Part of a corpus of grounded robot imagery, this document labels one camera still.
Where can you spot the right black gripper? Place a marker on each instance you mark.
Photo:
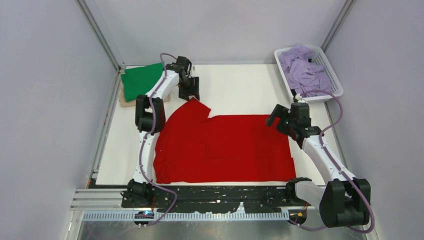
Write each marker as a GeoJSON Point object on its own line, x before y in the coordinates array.
{"type": "Point", "coordinates": [279, 111]}

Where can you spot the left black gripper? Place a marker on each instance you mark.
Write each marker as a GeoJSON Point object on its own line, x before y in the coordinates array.
{"type": "Point", "coordinates": [193, 91]}

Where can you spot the red t shirt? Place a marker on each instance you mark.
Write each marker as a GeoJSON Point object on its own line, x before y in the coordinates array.
{"type": "Point", "coordinates": [195, 147]}

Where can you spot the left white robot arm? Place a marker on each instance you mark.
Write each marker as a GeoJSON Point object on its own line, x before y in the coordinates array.
{"type": "Point", "coordinates": [150, 119]}

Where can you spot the black garment in basket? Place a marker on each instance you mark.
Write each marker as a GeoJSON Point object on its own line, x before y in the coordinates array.
{"type": "Point", "coordinates": [293, 92]}

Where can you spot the lilac t shirt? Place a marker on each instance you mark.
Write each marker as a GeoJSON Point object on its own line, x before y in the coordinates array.
{"type": "Point", "coordinates": [302, 75]}

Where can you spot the folded green t shirt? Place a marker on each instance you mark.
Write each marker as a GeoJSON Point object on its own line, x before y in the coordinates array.
{"type": "Point", "coordinates": [140, 80]}

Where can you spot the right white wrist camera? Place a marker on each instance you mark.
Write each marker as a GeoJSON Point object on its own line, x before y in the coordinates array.
{"type": "Point", "coordinates": [298, 99]}

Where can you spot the left aluminium frame post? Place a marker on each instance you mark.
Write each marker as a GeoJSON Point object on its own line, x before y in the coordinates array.
{"type": "Point", "coordinates": [96, 20]}

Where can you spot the aluminium frame post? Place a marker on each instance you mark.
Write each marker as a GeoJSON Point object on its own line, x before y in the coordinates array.
{"type": "Point", "coordinates": [336, 26]}
{"type": "Point", "coordinates": [96, 20]}

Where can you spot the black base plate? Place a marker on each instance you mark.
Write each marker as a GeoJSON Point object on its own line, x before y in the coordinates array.
{"type": "Point", "coordinates": [210, 199]}

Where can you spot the right aluminium frame post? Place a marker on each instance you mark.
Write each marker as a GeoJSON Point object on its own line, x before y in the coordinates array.
{"type": "Point", "coordinates": [336, 26]}

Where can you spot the aluminium front rail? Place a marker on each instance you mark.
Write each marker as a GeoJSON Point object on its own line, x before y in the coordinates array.
{"type": "Point", "coordinates": [105, 199]}

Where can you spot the white slotted cable duct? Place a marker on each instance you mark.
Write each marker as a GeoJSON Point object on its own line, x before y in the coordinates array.
{"type": "Point", "coordinates": [139, 216]}

